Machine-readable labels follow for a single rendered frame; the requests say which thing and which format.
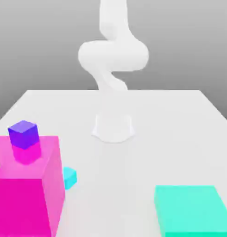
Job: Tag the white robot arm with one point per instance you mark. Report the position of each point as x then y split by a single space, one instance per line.
113 55

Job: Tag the small cyan cube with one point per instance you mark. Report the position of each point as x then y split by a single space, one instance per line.
70 177

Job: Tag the small purple cube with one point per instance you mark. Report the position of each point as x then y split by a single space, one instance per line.
23 135

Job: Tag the small magenta cube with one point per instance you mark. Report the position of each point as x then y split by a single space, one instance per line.
26 154

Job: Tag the large turquoise box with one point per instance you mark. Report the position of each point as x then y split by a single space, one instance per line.
193 209

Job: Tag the large pink box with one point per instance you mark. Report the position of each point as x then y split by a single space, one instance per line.
22 200

